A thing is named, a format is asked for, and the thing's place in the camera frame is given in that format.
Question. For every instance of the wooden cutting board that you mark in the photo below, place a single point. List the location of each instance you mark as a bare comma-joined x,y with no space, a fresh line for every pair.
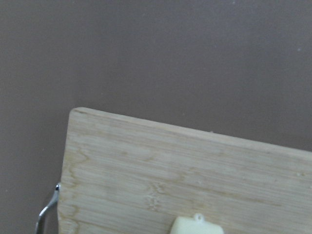
125,175

